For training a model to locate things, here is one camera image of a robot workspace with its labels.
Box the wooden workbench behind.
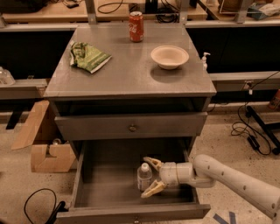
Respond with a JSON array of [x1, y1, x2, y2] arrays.
[[0, 0, 208, 25]]

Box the open grey middle drawer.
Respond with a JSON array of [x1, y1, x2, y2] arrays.
[[57, 138, 210, 224]]

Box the closed grey top drawer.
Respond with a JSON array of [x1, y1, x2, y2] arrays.
[[55, 112, 207, 141]]

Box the grey drawer cabinet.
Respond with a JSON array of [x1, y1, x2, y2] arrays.
[[45, 23, 216, 154]]

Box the black cable on floor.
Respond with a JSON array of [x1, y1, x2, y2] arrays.
[[23, 188, 68, 224]]

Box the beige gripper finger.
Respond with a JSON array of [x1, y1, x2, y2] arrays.
[[141, 180, 166, 199], [143, 157, 163, 171]]

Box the white paper bowl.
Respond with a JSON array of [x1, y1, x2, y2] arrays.
[[150, 45, 189, 70]]

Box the red soda can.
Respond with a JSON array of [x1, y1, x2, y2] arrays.
[[129, 11, 144, 42]]

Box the clear plastic water bottle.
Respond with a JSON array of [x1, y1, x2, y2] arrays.
[[137, 163, 152, 192]]

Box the white pump dispenser bottle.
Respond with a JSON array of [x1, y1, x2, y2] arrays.
[[201, 52, 211, 70]]

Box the clear plastic container left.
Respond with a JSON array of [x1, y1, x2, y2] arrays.
[[0, 66, 15, 87]]

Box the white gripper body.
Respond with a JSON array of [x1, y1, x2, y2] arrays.
[[159, 162, 178, 187]]

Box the green chip bag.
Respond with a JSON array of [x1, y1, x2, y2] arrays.
[[70, 41, 111, 74]]

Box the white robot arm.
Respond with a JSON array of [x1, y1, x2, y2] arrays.
[[141, 154, 280, 224]]

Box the cardboard box pieces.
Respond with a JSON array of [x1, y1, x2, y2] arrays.
[[11, 100, 76, 173]]

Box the black power cable right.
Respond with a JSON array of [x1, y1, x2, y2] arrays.
[[230, 71, 280, 157]]

